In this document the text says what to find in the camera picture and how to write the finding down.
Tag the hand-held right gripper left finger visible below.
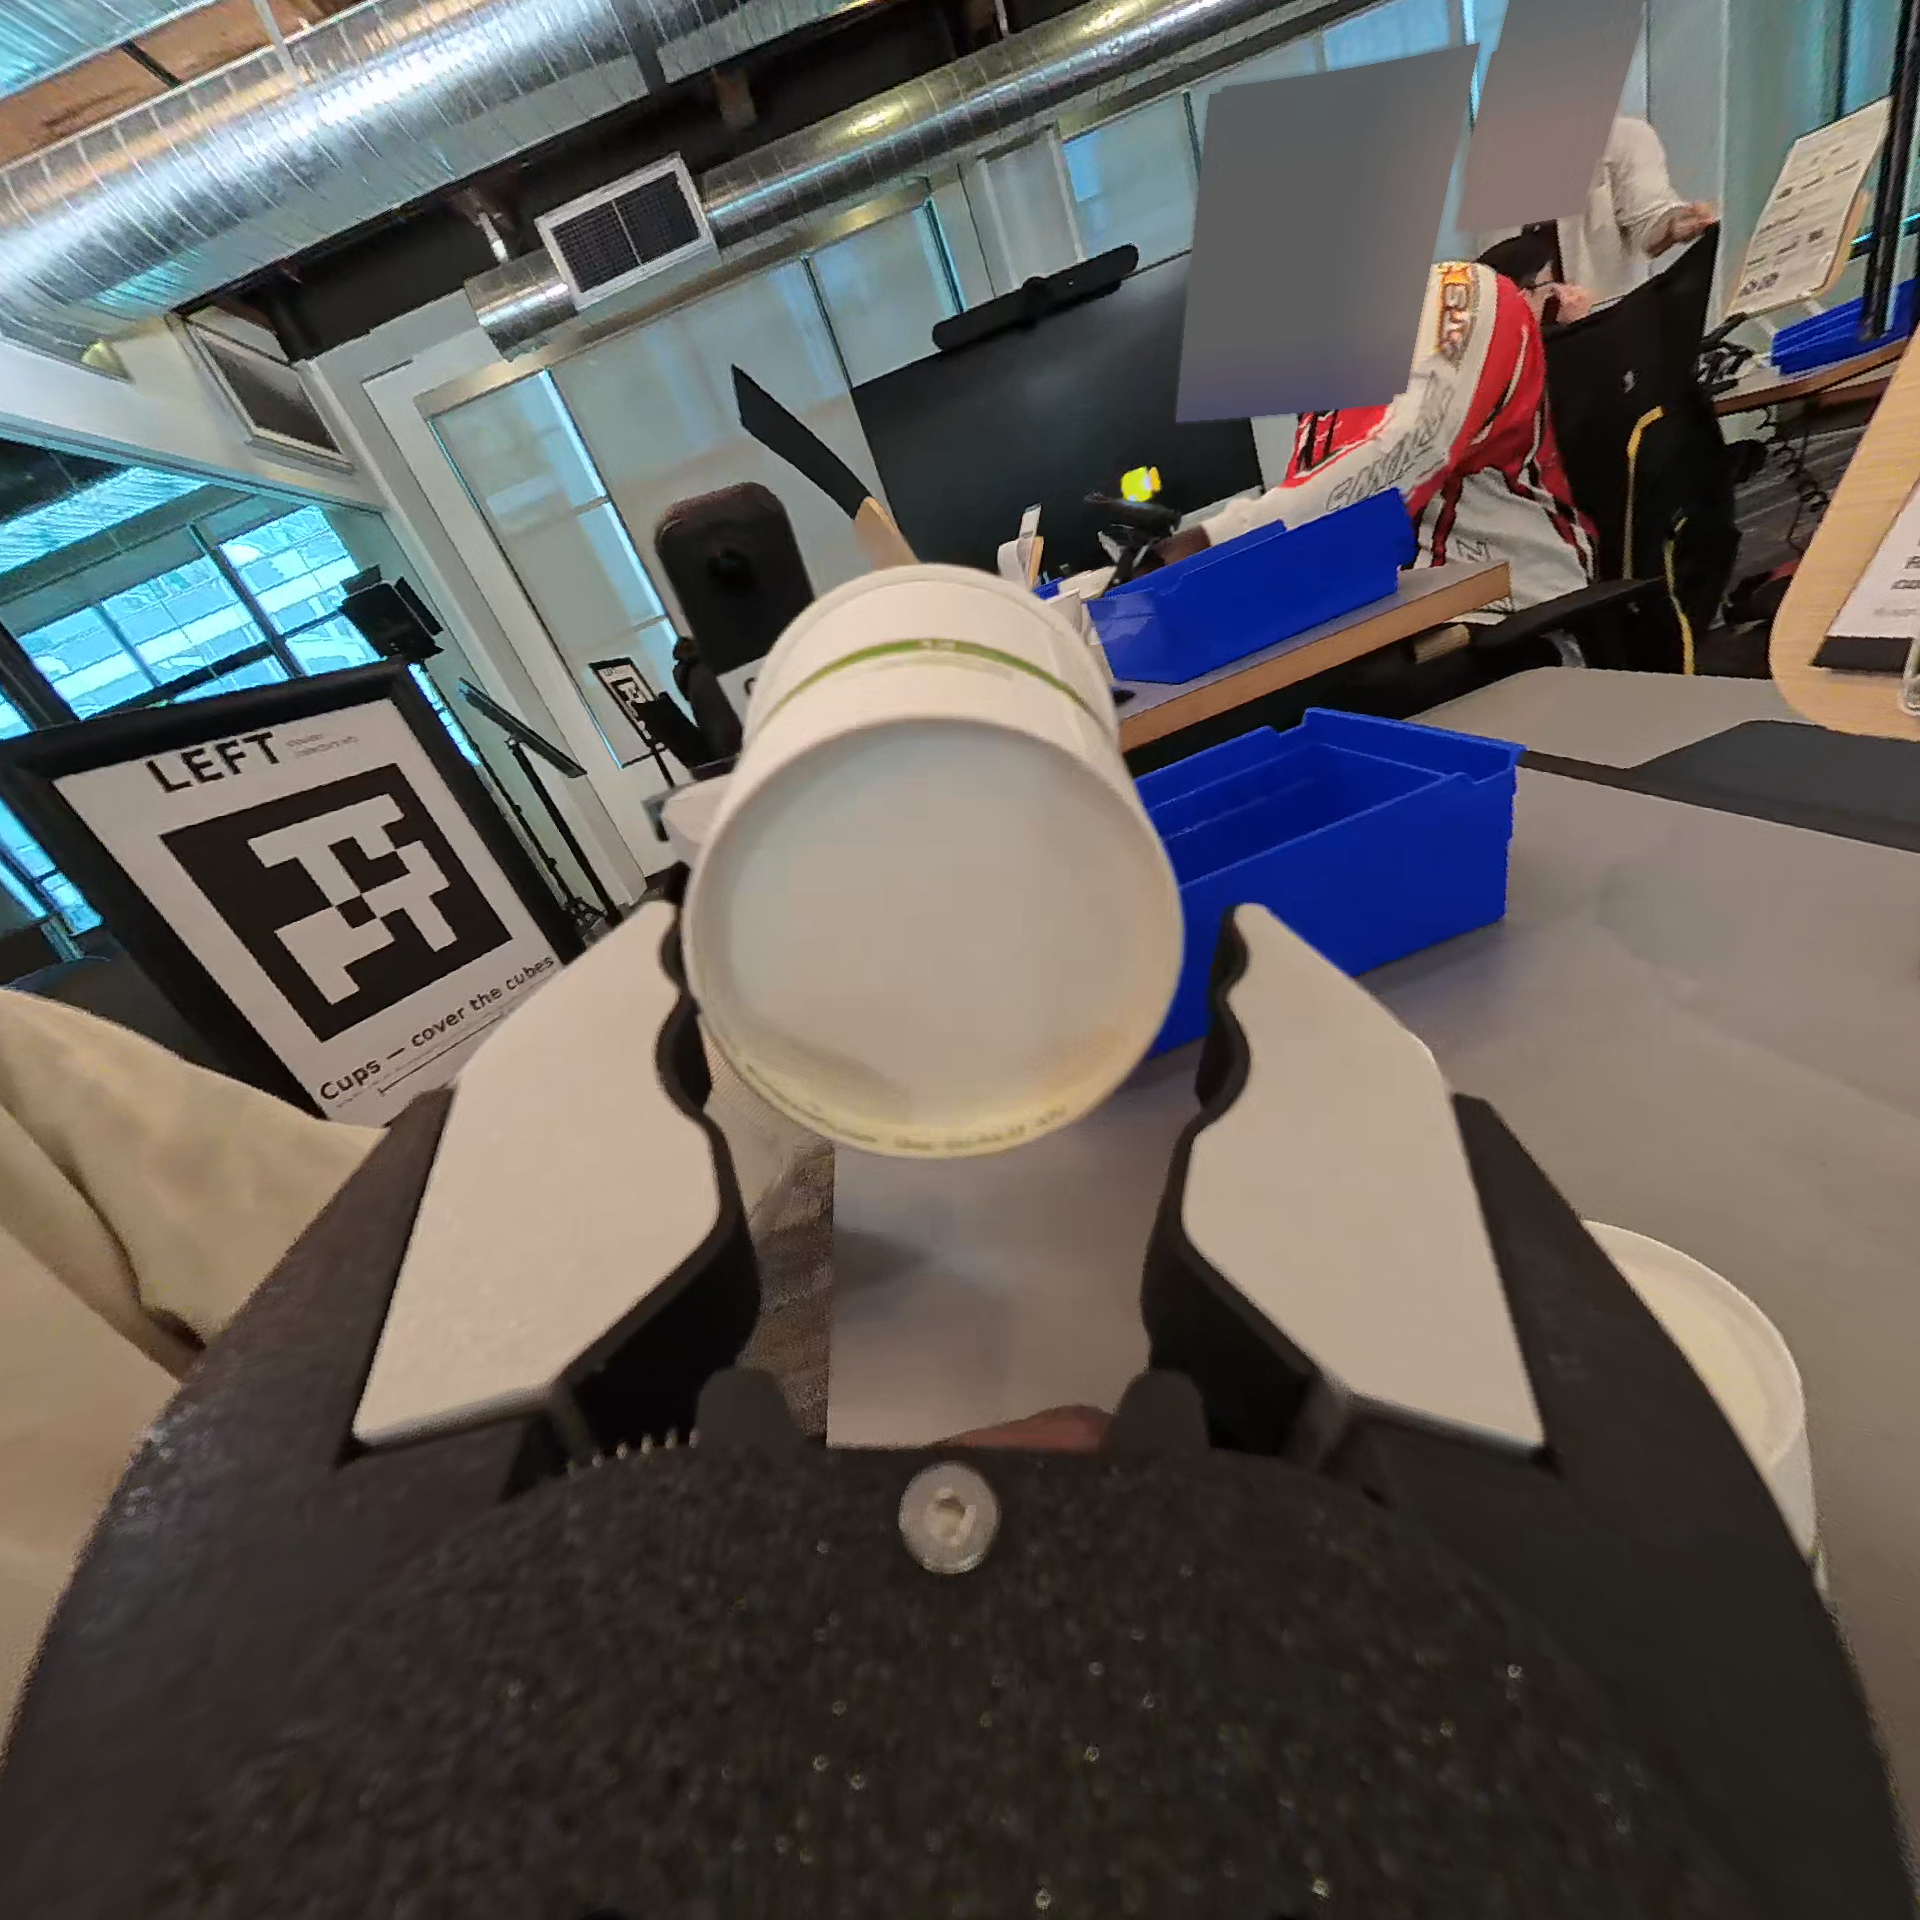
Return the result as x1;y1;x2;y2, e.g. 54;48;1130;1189
348;901;760;1455

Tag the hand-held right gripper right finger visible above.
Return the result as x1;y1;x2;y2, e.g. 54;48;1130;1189
1140;903;1548;1467

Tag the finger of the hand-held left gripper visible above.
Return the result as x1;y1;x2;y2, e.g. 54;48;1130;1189
655;775;738;903

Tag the white paper cup green band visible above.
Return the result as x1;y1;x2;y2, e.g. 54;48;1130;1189
1582;1220;1828;1596
681;563;1187;1161

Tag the person's left forearm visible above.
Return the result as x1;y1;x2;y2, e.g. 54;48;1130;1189
0;990;388;1381

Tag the black tripod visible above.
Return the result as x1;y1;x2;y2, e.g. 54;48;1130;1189
456;677;626;936

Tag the black monitor screen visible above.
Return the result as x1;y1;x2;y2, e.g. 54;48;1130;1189
847;254;1266;577

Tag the black studio light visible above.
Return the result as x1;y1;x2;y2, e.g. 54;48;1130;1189
340;568;445;667

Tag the black framed marker sign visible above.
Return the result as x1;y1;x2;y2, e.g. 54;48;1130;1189
0;661;583;1130

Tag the white air vent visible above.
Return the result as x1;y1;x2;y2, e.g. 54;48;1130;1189
533;152;715;315

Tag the black video bar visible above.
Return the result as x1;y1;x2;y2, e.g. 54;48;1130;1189
930;246;1142;356

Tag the yellow and black device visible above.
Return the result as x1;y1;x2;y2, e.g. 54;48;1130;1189
1098;463;1182;591

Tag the long blue plastic bin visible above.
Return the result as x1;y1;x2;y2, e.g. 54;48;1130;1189
1075;487;1422;686

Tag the wooden desk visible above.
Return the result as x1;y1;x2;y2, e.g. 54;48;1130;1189
1112;560;1511;752

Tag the person's cream sweater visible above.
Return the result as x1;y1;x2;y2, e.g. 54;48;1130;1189
0;1230;185;1728

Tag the black table mat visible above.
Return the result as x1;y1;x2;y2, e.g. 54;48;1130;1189
1514;718;1920;860

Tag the framed printed sheet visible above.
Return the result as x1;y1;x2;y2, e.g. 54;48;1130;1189
1805;492;1920;672

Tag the black office chair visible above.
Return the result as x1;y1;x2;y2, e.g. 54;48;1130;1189
1470;224;1749;681

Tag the round wooden table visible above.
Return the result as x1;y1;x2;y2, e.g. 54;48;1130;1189
1768;320;1920;740

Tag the blue plastic bin stack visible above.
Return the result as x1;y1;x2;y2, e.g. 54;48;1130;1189
1770;277;1920;380

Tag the white printed sign board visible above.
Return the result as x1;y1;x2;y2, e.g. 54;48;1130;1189
1722;97;1895;323

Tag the black blade with wooden handle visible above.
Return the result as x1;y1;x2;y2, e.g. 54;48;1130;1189
730;364;906;577

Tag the silver ventilation duct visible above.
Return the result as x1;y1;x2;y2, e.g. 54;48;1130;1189
468;0;1368;351
0;0;857;355

